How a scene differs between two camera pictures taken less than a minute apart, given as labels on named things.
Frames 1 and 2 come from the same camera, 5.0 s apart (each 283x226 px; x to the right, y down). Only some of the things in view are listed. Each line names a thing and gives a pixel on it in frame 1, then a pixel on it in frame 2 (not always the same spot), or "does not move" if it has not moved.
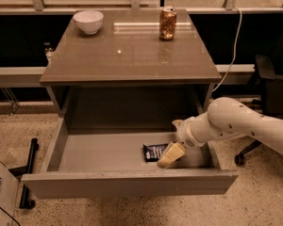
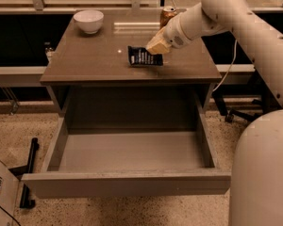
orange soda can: x=167 y=22 does not move
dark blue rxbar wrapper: x=152 y=153 → x=141 y=56
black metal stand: x=19 y=171 does not move
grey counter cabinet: x=125 y=77 does not move
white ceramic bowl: x=89 y=21 does not move
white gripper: x=185 y=135 → x=174 y=34
